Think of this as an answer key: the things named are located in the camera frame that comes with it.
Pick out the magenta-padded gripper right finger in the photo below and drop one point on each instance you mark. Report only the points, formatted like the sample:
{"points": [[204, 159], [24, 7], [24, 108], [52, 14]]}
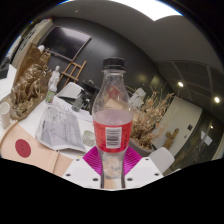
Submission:
{"points": [[145, 171]]}

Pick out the ceiling spotlight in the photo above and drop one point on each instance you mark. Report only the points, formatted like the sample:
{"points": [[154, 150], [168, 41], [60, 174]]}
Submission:
{"points": [[180, 84], [217, 99]]}

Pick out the clear red-label drink bottle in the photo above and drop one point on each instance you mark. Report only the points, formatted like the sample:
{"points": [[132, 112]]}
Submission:
{"points": [[112, 133]]}

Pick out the black wall screen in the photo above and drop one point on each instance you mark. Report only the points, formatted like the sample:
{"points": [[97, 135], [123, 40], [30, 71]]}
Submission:
{"points": [[65, 43]]}

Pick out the dried plant in grey pot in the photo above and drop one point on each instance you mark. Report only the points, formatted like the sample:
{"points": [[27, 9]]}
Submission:
{"points": [[148, 123]]}

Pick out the flat round red coaster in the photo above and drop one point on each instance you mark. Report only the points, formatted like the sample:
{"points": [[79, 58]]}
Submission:
{"points": [[23, 148]]}

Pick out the white chair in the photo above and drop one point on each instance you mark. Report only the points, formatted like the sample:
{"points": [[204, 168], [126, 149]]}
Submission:
{"points": [[70, 90], [161, 158]]}

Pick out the open grey printed magazine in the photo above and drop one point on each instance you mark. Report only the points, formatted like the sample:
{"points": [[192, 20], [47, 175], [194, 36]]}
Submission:
{"points": [[60, 130]]}

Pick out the white plaster statue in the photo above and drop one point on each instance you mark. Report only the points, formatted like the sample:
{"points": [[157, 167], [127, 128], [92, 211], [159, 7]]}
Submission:
{"points": [[138, 97]]}

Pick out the wooden easel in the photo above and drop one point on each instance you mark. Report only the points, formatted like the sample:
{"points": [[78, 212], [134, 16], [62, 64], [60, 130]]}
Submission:
{"points": [[74, 73]]}

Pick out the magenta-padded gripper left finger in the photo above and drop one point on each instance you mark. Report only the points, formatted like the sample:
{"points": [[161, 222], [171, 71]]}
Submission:
{"points": [[80, 171]]}

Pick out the wooden cactus figure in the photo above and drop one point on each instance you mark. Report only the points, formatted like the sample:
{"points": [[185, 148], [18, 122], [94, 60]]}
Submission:
{"points": [[170, 138]]}

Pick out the light plywood board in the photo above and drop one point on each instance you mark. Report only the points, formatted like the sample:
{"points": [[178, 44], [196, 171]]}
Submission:
{"points": [[43, 155]]}

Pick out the dark spray bottle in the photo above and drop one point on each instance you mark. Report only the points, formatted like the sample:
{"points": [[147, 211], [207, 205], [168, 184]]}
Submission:
{"points": [[77, 104]]}

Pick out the small glass jar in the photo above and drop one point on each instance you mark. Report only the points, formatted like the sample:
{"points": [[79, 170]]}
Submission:
{"points": [[89, 138]]}

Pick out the green-label white spray bottle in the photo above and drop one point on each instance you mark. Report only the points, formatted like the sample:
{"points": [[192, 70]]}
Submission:
{"points": [[50, 96]]}

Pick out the white plaster bust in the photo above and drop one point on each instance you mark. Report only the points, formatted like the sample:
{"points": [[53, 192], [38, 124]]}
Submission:
{"points": [[55, 75], [41, 48]]}

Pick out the long ceiling light strip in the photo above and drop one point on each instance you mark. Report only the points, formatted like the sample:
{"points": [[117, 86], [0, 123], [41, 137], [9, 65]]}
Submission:
{"points": [[150, 8]]}

